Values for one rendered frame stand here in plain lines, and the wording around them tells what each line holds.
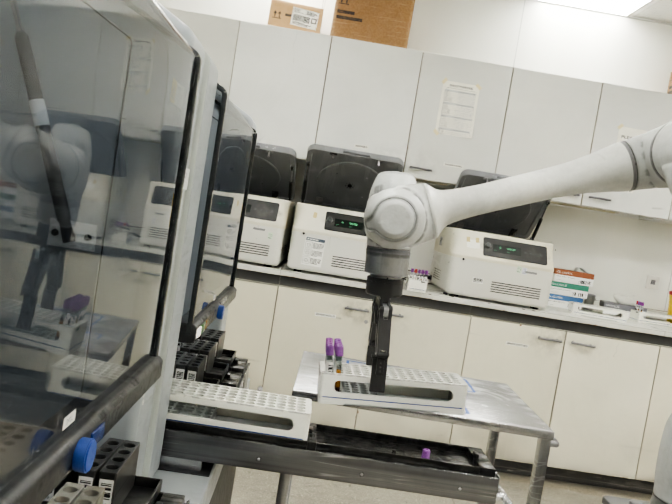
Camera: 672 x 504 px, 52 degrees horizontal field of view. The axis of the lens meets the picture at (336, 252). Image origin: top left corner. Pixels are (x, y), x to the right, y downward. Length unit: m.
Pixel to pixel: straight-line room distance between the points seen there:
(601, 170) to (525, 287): 2.36
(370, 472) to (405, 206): 0.48
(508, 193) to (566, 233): 3.17
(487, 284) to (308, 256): 0.95
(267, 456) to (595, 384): 2.87
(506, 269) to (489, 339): 0.38
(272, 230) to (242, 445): 2.38
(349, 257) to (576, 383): 1.38
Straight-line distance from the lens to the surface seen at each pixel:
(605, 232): 4.54
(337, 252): 3.56
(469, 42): 4.40
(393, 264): 1.35
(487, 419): 1.64
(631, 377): 4.02
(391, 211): 1.15
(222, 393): 1.32
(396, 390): 1.49
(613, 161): 1.43
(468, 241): 3.69
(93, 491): 0.84
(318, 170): 3.86
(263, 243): 3.56
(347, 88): 3.90
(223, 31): 3.99
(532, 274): 3.74
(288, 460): 1.27
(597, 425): 4.01
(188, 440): 1.27
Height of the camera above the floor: 1.22
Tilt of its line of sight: 3 degrees down
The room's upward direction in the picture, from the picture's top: 9 degrees clockwise
